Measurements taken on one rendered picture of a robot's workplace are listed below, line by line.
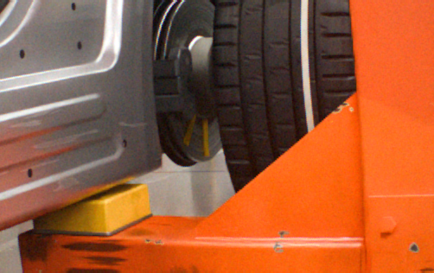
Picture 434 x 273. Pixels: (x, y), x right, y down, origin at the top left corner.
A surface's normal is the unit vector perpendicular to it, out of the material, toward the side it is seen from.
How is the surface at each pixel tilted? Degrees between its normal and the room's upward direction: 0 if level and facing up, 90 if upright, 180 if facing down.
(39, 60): 90
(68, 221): 89
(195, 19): 90
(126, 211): 90
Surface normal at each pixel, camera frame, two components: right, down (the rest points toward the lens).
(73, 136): 0.92, -0.03
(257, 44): -0.40, -0.06
